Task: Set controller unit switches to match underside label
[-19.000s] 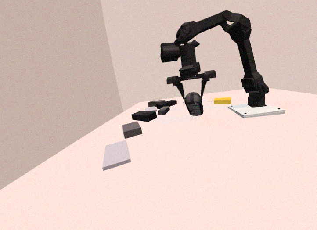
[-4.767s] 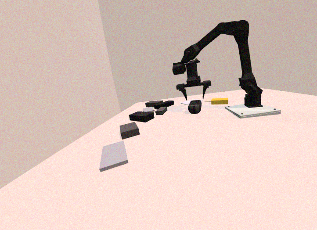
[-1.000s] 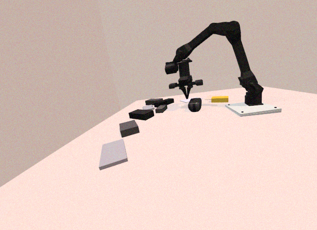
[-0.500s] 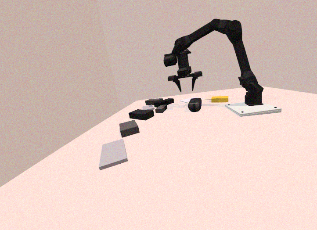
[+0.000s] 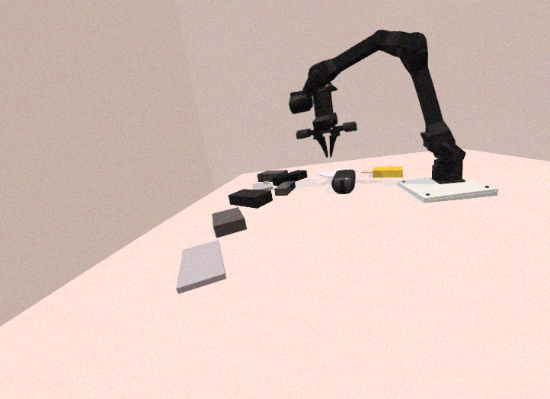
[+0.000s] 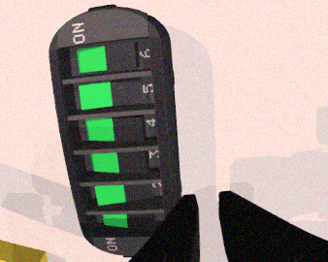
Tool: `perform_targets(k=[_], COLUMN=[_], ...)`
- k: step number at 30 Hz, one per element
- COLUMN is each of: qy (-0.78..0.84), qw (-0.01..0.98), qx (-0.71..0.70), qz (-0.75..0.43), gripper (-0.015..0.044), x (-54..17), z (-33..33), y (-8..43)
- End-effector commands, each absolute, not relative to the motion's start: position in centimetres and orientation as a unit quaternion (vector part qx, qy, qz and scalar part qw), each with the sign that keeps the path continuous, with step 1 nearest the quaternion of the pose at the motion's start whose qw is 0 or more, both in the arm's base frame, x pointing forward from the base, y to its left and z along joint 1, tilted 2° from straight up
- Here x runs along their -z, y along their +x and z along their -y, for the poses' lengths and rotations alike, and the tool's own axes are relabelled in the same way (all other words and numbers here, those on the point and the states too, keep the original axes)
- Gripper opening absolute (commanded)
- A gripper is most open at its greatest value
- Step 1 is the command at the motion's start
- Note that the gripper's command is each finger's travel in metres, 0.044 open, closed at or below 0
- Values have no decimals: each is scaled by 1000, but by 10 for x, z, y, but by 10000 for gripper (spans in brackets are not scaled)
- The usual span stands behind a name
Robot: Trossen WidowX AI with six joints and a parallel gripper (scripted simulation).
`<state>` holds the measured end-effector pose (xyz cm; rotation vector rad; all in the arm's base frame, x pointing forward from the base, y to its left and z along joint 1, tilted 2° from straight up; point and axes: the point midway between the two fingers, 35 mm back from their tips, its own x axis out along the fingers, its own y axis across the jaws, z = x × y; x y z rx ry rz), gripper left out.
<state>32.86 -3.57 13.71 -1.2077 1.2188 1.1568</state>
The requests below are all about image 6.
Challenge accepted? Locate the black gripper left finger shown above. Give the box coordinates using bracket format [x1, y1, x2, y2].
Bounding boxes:
[128, 194, 200, 262]

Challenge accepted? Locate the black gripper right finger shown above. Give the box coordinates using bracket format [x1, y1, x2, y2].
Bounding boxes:
[218, 190, 328, 262]

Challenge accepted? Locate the dark grey switch controller unit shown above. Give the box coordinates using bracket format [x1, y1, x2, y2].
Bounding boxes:
[48, 4, 182, 258]

